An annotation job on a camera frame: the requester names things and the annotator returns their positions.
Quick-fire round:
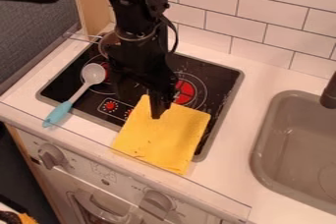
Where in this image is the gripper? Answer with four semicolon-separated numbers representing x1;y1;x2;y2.
102;32;181;120

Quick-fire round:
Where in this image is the blue ladle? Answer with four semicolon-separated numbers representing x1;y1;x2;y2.
40;62;108;129

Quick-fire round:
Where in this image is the yellow cloth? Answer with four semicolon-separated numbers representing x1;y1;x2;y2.
111;94;213;176

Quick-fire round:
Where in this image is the toy stove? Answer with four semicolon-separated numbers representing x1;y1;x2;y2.
35;38;246;163

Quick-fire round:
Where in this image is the toy sink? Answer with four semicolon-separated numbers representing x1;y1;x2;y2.
249;89;336;216

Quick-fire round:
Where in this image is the tap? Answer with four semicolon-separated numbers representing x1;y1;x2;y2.
317;70;336;110

